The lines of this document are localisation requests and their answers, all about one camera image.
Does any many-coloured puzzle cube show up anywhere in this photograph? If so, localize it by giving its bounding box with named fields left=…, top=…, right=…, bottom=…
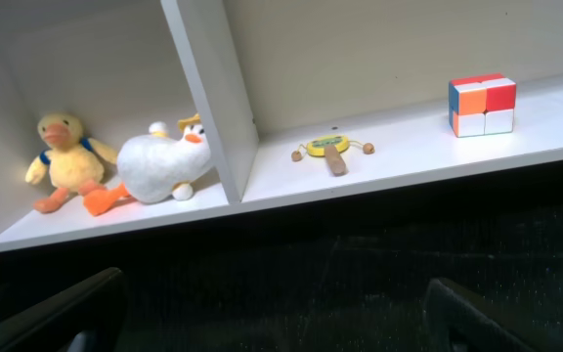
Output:
left=448, top=72, right=518, bottom=139

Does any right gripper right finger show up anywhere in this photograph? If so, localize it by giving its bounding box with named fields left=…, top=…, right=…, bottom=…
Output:
left=422, top=277, right=540, bottom=352

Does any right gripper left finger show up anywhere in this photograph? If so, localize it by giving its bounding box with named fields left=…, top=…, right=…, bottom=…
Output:
left=0, top=267, right=129, bottom=352

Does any white plush duck yellow hat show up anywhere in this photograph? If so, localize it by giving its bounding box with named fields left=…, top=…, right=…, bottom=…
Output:
left=82, top=112, right=215, bottom=218

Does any yellow cat face rattle drum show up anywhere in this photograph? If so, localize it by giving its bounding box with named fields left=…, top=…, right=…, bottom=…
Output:
left=290, top=134, right=376, bottom=178

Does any white shelf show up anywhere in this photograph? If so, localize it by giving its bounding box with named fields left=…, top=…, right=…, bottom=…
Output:
left=0, top=0, right=563, bottom=258

